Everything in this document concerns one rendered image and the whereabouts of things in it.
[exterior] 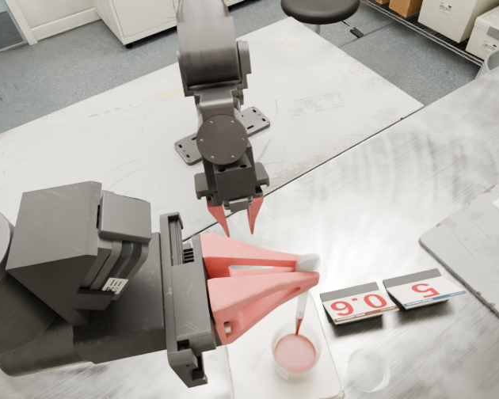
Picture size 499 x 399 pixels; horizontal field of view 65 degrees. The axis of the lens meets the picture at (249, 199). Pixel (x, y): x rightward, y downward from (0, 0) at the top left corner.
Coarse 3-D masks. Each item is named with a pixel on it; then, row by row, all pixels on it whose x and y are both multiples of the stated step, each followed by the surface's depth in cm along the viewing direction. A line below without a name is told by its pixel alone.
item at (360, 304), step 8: (360, 296) 57; (368, 296) 57; (376, 296) 57; (384, 296) 56; (328, 304) 57; (336, 304) 56; (344, 304) 56; (352, 304) 56; (360, 304) 55; (368, 304) 55; (376, 304) 55; (384, 304) 54; (392, 304) 54; (336, 312) 54; (344, 312) 54; (352, 312) 54; (360, 312) 53
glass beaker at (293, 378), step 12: (288, 324) 41; (312, 324) 41; (276, 336) 41; (312, 336) 42; (276, 360) 39; (276, 372) 43; (288, 372) 39; (300, 372) 38; (312, 372) 41; (288, 384) 43; (300, 384) 43
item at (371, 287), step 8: (344, 288) 59; (352, 288) 59; (360, 288) 59; (368, 288) 59; (376, 288) 59; (320, 296) 58; (328, 296) 58; (336, 296) 58; (344, 296) 58; (352, 296) 58; (328, 312) 55; (384, 312) 53; (328, 320) 56; (352, 320) 52; (360, 320) 56
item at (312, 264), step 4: (300, 256) 25; (304, 256) 25; (296, 260) 26; (308, 260) 25; (312, 260) 25; (316, 260) 25; (296, 264) 26; (300, 264) 25; (304, 264) 25; (308, 264) 25; (312, 264) 25; (316, 264) 25; (296, 268) 26; (300, 268) 26; (304, 268) 25; (308, 268) 25; (312, 268) 26; (316, 268) 26
